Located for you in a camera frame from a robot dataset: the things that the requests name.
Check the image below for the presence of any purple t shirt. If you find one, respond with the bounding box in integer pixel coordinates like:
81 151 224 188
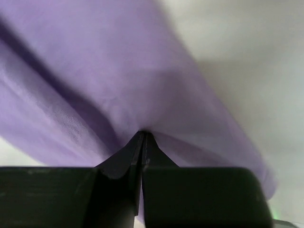
0 0 279 224

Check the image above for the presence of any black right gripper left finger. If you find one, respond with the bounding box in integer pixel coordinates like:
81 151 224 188
0 132 144 228

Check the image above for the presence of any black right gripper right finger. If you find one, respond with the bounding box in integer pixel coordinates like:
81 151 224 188
142 133 273 228

